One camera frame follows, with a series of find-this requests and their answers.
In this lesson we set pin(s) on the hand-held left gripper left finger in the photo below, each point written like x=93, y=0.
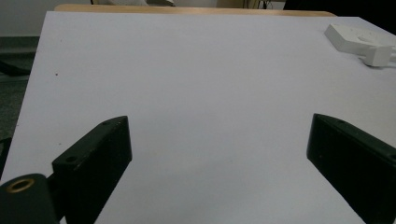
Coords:
x=93, y=161

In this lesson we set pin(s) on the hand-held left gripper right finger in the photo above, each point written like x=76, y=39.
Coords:
x=358, y=165

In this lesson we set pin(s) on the white plug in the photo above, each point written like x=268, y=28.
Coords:
x=378, y=56

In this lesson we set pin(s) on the white power strip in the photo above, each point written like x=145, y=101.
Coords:
x=355, y=37

